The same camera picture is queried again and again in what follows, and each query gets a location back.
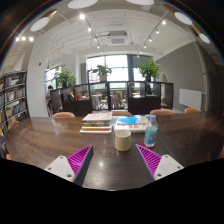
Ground stack of books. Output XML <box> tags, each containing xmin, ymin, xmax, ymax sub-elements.
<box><xmin>79</xmin><ymin>111</ymin><xmax>114</xmax><ymax>135</ymax></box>

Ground ceiling spot lights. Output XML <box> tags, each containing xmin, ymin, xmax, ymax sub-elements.
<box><xmin>14</xmin><ymin>12</ymin><xmax>168</xmax><ymax>56</ymax></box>

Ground orange chairs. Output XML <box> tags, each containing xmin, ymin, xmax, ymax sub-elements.
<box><xmin>6</xmin><ymin>107</ymin><xmax>200</xmax><ymax>131</ymax></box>

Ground clear blue-capped water bottle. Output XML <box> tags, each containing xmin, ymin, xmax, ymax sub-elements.
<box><xmin>143</xmin><ymin>115</ymin><xmax>159</xmax><ymax>149</ymax></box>

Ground round white ceiling panels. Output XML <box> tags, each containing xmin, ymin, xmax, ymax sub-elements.
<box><xmin>29</xmin><ymin>0</ymin><xmax>212</xmax><ymax>44</ymax></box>

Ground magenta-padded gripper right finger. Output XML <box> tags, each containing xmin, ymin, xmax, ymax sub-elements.
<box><xmin>134</xmin><ymin>143</ymin><xmax>185</xmax><ymax>183</ymax></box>

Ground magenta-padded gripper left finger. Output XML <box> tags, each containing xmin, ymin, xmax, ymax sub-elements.
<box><xmin>43</xmin><ymin>144</ymin><xmax>95</xmax><ymax>187</ymax></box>

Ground green potted plant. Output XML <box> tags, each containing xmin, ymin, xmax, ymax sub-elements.
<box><xmin>92</xmin><ymin>64</ymin><xmax>113</xmax><ymax>83</ymax></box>
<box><xmin>135</xmin><ymin>59</ymin><xmax>161</xmax><ymax>83</ymax></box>
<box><xmin>54</xmin><ymin>67</ymin><xmax>78</xmax><ymax>89</ymax></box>

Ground white wall radiator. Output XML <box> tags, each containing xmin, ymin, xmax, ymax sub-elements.
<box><xmin>178</xmin><ymin>88</ymin><xmax>204</xmax><ymax>112</ymax></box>

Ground low dark shelf unit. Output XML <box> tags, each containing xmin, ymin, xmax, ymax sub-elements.
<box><xmin>49</xmin><ymin>80</ymin><xmax>175</xmax><ymax>116</ymax></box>

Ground ceiling air conditioner unit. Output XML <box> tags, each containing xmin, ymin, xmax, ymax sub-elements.
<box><xmin>107</xmin><ymin>30</ymin><xmax>129</xmax><ymax>47</ymax></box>

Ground tall dark bookshelf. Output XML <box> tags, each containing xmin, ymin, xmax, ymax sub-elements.
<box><xmin>0</xmin><ymin>69</ymin><xmax>30</xmax><ymax>134</ymax></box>

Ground cream ceramic cup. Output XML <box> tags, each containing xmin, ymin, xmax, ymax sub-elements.
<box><xmin>114</xmin><ymin>128</ymin><xmax>133</xmax><ymax>153</ymax></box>

